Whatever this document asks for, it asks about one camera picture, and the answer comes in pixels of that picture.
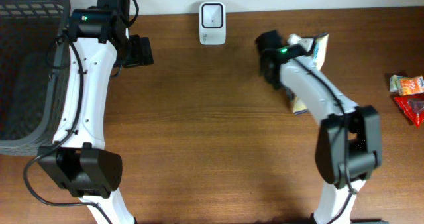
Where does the yellow wet wipes pack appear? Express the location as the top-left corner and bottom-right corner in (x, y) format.
(286, 32), (329, 115)

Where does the green tissue pack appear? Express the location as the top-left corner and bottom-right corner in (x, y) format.
(389, 75), (405, 93)

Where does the orange Kleenex tissue pack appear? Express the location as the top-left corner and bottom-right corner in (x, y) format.
(398, 76), (423, 96)

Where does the red snack bag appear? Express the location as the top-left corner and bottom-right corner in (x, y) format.
(394, 94), (423, 127)

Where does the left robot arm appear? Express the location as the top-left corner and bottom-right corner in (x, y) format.
(34, 0), (154, 223)

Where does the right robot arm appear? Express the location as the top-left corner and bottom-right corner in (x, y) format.
(255, 30), (382, 223)

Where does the white barcode scanner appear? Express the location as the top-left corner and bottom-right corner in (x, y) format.
(199, 1), (227, 46)

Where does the grey plastic shopping basket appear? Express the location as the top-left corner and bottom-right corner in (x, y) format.
(1, 0), (70, 156)

